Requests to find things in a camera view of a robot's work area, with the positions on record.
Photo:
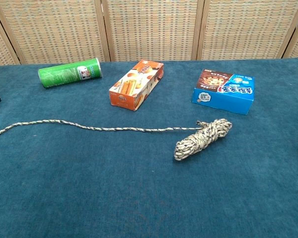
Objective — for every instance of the orange snack box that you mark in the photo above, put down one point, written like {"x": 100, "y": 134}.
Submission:
{"x": 131, "y": 86}

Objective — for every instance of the woven wooden folding screen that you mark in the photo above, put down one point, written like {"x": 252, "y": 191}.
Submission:
{"x": 151, "y": 29}

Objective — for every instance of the green chips can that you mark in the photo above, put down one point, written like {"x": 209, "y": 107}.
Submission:
{"x": 62, "y": 74}

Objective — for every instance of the blue carpet table cover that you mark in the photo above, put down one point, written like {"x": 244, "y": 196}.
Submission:
{"x": 139, "y": 186}

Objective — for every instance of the blue cookie box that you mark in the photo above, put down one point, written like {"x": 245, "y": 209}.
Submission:
{"x": 221, "y": 99}

